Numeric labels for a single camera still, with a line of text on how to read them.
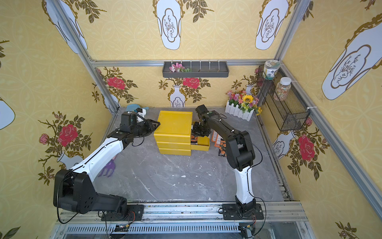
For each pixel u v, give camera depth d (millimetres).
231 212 732
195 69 915
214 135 1033
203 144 896
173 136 794
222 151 953
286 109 818
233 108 1113
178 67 878
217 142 1002
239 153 535
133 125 659
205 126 703
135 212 730
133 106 1216
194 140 921
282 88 719
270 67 848
